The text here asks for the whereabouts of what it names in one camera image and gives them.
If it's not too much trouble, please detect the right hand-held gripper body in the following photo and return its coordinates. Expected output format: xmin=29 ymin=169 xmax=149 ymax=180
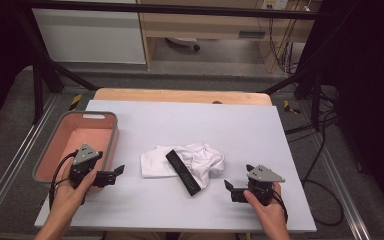
xmin=231 ymin=164 xmax=286 ymax=206

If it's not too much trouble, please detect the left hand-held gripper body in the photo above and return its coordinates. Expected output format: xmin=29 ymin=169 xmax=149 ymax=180
xmin=69 ymin=143 xmax=118 ymax=190

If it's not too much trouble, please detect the pink basket with grey rim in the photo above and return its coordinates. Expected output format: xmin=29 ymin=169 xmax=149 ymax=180
xmin=32 ymin=110 xmax=119 ymax=194

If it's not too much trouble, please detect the white garment with black waistband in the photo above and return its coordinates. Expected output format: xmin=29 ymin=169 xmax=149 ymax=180
xmin=140 ymin=142 xmax=226 ymax=197

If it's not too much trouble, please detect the person's right hand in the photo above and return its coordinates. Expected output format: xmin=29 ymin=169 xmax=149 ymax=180
xmin=243 ymin=182 xmax=287 ymax=228

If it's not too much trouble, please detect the person's left hand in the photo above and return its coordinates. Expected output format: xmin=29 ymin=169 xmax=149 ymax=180
xmin=49 ymin=168 xmax=98 ymax=223

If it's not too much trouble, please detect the yellow black tape strip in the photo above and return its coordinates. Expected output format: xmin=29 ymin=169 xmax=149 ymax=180
xmin=68 ymin=93 xmax=83 ymax=111
xmin=283 ymin=99 xmax=302 ymax=115

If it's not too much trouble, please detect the white table board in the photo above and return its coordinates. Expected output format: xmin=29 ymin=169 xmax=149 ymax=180
xmin=34 ymin=99 xmax=318 ymax=233

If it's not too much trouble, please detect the white cabinet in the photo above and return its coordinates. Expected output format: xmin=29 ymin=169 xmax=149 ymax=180
xmin=32 ymin=8 xmax=147 ymax=65

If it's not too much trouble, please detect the white chair base with caster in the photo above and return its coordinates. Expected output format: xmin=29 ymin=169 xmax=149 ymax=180
xmin=164 ymin=36 xmax=202 ymax=53

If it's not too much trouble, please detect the light wooden desk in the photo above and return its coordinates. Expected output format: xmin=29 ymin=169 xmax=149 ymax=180
xmin=136 ymin=0 xmax=323 ymax=73

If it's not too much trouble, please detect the white power strip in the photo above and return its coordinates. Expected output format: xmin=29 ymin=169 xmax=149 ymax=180
xmin=261 ymin=0 xmax=289 ymax=10

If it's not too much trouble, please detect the right hand-held gripper black cable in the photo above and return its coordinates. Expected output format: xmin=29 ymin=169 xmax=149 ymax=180
xmin=270 ymin=190 xmax=289 ymax=224

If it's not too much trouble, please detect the hand-held gripper black cable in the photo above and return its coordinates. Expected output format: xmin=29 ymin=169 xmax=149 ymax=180
xmin=270 ymin=190 xmax=289 ymax=224
xmin=48 ymin=150 xmax=80 ymax=212

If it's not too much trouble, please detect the left hand-held gripper black cable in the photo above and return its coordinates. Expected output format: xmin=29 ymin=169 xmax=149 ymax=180
xmin=48 ymin=150 xmax=80 ymax=212

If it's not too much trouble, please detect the aluminium floor rail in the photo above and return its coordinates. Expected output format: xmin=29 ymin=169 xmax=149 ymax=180
xmin=308 ymin=129 xmax=372 ymax=240
xmin=0 ymin=94 xmax=60 ymax=228

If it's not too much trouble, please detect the black floor cable loop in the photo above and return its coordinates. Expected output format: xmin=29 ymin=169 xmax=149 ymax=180
xmin=300 ymin=109 xmax=345 ymax=228

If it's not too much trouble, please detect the black metal frame stand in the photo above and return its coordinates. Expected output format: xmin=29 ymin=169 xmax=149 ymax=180
xmin=261 ymin=64 xmax=325 ymax=132
xmin=15 ymin=13 xmax=99 ymax=125

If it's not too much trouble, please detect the hanging desk cables bundle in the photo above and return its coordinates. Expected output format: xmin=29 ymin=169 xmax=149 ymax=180
xmin=267 ymin=14 xmax=302 ymax=76

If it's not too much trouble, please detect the black metal frame bar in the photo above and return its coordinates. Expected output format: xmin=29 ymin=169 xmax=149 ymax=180
xmin=23 ymin=1 xmax=334 ymax=20

